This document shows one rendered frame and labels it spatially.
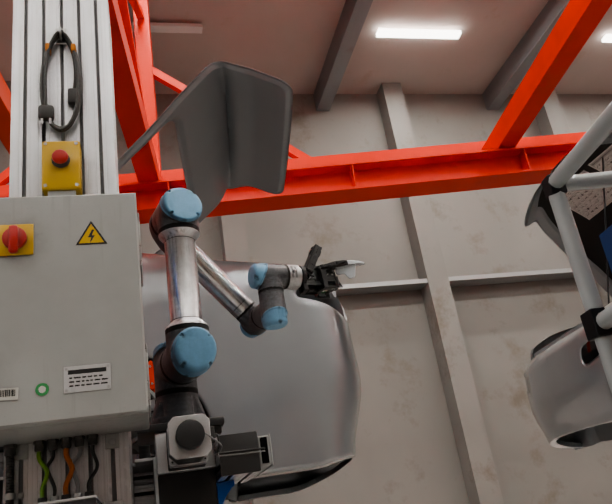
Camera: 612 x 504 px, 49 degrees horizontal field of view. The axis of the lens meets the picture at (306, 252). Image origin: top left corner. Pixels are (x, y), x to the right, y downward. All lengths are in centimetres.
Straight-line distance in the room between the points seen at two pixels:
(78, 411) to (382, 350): 764
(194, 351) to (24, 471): 49
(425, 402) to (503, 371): 122
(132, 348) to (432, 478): 754
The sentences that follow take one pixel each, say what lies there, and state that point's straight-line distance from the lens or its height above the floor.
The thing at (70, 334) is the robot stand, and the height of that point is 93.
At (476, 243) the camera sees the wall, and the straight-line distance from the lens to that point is 994.
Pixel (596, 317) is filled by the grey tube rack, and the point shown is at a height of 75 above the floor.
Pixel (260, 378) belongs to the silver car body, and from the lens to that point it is 288.
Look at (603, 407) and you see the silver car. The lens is 388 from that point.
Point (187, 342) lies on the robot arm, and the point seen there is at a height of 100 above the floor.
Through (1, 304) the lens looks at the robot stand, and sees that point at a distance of 141.
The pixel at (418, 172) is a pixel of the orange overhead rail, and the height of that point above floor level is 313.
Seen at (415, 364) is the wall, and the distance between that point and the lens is 893.
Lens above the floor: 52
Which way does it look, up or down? 22 degrees up
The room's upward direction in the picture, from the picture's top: 9 degrees counter-clockwise
